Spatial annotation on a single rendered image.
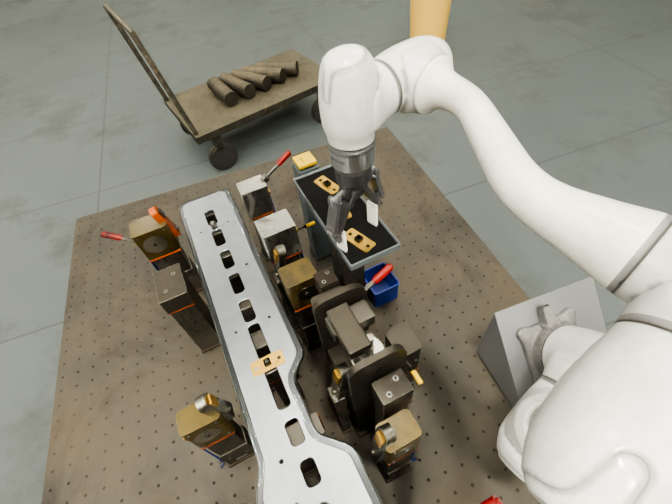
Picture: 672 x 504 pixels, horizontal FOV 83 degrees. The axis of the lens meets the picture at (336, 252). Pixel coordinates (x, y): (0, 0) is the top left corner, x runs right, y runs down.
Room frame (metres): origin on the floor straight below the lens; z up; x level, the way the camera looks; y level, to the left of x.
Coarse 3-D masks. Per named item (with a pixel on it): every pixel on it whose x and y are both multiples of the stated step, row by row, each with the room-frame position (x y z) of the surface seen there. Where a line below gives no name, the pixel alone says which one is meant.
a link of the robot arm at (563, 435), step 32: (608, 352) 0.12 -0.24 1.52; (640, 352) 0.11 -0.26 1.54; (544, 384) 0.26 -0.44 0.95; (576, 384) 0.10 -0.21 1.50; (608, 384) 0.09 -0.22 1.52; (640, 384) 0.09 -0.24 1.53; (512, 416) 0.21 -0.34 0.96; (544, 416) 0.09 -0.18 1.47; (576, 416) 0.08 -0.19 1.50; (608, 416) 0.07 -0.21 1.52; (640, 416) 0.06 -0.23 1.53; (512, 448) 0.15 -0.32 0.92; (544, 448) 0.06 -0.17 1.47; (576, 448) 0.05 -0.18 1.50; (608, 448) 0.05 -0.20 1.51; (640, 448) 0.04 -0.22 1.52; (544, 480) 0.04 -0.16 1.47; (576, 480) 0.03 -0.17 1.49; (608, 480) 0.03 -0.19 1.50; (640, 480) 0.02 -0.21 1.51
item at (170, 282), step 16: (160, 272) 0.71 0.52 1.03; (176, 272) 0.70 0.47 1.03; (160, 288) 0.65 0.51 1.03; (176, 288) 0.64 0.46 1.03; (192, 288) 0.70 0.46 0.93; (160, 304) 0.60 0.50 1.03; (176, 304) 0.61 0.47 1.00; (192, 304) 0.62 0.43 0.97; (176, 320) 0.60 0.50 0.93; (192, 320) 0.61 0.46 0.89; (208, 320) 0.64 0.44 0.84; (192, 336) 0.60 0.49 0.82; (208, 336) 0.62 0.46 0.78
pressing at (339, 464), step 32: (224, 192) 1.06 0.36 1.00; (192, 224) 0.92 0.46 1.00; (224, 224) 0.90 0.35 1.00; (256, 256) 0.74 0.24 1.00; (224, 288) 0.64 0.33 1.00; (256, 288) 0.62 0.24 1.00; (224, 320) 0.53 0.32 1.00; (256, 320) 0.52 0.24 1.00; (288, 320) 0.50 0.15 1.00; (224, 352) 0.44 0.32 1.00; (256, 352) 0.43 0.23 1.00; (288, 352) 0.42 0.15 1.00; (256, 384) 0.35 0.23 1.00; (288, 384) 0.33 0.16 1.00; (256, 416) 0.27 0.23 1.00; (288, 416) 0.26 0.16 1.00; (256, 448) 0.21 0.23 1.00; (288, 448) 0.20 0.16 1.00; (320, 448) 0.19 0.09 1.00; (352, 448) 0.18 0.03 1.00; (288, 480) 0.14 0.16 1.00; (320, 480) 0.13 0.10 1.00; (352, 480) 0.12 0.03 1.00
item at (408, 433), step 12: (384, 420) 0.21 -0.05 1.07; (396, 420) 0.20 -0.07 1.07; (408, 420) 0.20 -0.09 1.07; (396, 432) 0.18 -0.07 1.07; (408, 432) 0.18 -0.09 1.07; (420, 432) 0.18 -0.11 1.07; (396, 444) 0.16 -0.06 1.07; (408, 444) 0.16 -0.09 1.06; (396, 456) 0.15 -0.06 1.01; (408, 456) 0.17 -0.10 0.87; (384, 468) 0.17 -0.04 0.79; (396, 468) 0.16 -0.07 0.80; (408, 468) 0.17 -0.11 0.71
